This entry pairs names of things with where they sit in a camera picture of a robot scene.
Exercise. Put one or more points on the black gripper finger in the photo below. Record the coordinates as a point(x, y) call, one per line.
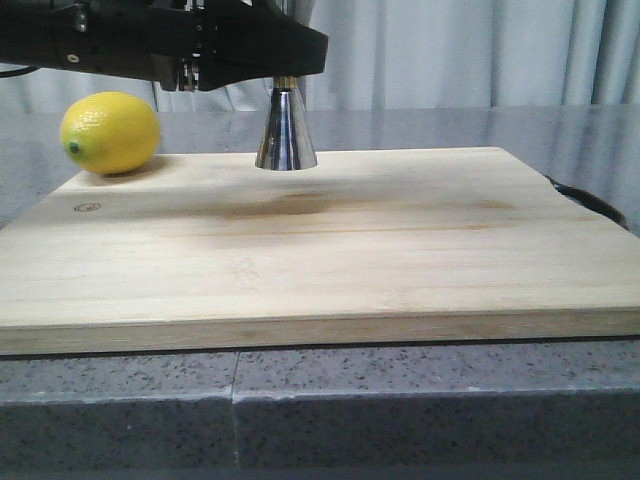
point(245, 40)

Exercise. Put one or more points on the steel hourglass jigger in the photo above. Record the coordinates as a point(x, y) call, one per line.
point(286, 143)

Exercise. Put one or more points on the yellow lemon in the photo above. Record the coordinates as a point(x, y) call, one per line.
point(110, 132)

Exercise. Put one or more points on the black object behind board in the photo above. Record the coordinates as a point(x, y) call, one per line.
point(590, 202)

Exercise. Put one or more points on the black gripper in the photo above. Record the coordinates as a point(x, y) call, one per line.
point(145, 40)

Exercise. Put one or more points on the wooden cutting board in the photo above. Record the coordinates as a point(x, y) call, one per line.
point(206, 251)

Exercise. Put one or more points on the grey curtain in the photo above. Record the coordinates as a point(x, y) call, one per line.
point(406, 55)

